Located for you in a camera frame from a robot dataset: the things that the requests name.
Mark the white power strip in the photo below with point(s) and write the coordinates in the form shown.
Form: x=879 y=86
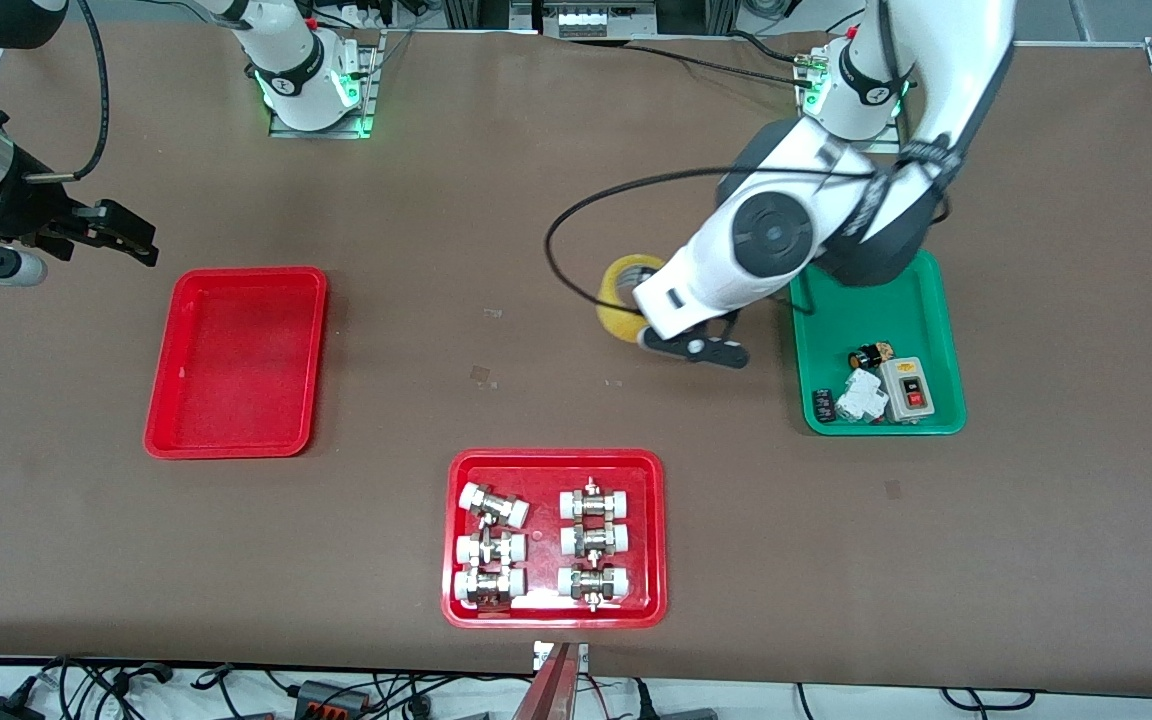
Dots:
x=596 y=20

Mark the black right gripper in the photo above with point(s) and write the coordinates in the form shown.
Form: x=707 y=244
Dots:
x=24 y=205

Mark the grey switch box red buttons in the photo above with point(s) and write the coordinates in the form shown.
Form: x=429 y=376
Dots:
x=908 y=390

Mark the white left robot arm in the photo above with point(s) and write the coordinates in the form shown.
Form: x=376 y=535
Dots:
x=766 y=235

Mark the yellow tape roll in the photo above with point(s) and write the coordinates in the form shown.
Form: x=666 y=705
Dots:
x=608 y=315

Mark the black round orange component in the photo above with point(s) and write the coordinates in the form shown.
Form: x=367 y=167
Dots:
x=868 y=357

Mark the small black relay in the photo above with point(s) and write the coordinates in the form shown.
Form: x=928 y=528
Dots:
x=823 y=405

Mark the black power adapter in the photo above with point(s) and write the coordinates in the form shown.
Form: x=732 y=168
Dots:
x=1 y=710

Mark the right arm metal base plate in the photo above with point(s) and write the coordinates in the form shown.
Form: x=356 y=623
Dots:
x=368 y=90

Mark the red tray holding fittings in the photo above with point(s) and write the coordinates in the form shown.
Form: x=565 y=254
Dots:
x=546 y=500

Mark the green plastic tray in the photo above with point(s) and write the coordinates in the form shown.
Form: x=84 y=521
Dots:
x=921 y=330

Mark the small metal bracket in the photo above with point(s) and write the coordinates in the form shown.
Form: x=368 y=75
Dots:
x=540 y=655

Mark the white circuit breaker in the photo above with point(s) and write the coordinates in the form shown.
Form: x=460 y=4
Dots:
x=861 y=397

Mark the grey connector box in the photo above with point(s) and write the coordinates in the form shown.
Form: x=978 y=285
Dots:
x=331 y=697

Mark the metal fitting with white caps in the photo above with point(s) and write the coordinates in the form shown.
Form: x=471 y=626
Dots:
x=594 y=540
x=491 y=549
x=593 y=584
x=595 y=503
x=489 y=585
x=494 y=505

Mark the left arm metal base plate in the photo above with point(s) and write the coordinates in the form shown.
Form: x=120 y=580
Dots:
x=888 y=146

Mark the red metal bar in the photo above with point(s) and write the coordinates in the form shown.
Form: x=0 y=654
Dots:
x=548 y=690

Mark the empty red plastic tray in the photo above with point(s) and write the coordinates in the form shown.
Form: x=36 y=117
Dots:
x=236 y=370

